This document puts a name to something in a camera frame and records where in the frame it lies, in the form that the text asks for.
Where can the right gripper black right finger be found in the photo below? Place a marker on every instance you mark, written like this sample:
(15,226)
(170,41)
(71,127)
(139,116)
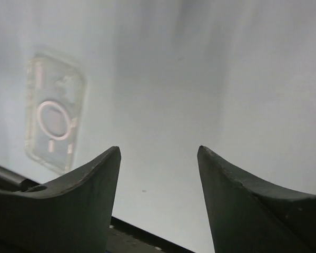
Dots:
(249,214)

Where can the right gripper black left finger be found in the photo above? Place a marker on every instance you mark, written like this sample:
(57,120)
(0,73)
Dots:
(71,213)

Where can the clear magsafe phone case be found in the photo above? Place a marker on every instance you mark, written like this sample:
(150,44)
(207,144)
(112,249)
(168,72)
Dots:
(55,95)

